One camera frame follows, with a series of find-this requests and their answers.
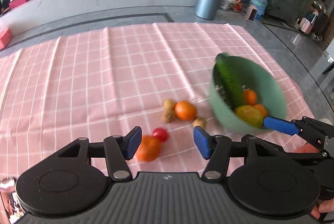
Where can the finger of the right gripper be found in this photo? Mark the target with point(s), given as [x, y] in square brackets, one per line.
[281, 125]

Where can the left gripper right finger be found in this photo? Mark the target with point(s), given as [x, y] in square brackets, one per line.
[216, 149]

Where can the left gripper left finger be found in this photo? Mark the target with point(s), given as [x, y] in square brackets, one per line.
[119, 149]

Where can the orange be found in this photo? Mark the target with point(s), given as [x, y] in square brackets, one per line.
[185, 110]
[250, 97]
[261, 109]
[149, 149]

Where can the small brown fruit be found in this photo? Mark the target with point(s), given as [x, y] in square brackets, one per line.
[169, 116]
[169, 104]
[200, 121]

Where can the small red tomato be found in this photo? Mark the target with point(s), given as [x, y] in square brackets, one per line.
[160, 134]

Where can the green colander bowl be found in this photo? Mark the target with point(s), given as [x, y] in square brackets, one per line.
[251, 76]

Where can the green cucumber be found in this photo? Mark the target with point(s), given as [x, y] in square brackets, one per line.
[230, 82]

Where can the small brown fruit top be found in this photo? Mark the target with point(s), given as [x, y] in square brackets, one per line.
[169, 104]

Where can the pink checkered tablecloth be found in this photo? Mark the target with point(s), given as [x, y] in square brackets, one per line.
[104, 82]

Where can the small pink floor heater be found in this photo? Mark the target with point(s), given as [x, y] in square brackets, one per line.
[252, 13]

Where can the grey drawer cabinet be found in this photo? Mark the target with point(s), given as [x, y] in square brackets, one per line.
[286, 10]

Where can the blue water jug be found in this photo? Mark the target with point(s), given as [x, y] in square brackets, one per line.
[261, 7]

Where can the red gift bag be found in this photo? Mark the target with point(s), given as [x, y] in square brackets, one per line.
[237, 5]

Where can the white plastic bag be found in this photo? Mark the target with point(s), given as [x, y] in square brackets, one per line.
[226, 4]

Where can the grey pedal trash bin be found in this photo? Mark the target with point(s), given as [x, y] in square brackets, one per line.
[207, 9]

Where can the pink storage box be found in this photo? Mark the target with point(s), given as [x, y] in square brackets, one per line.
[5, 37]

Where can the pink box on console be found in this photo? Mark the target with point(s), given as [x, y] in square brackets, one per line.
[15, 3]

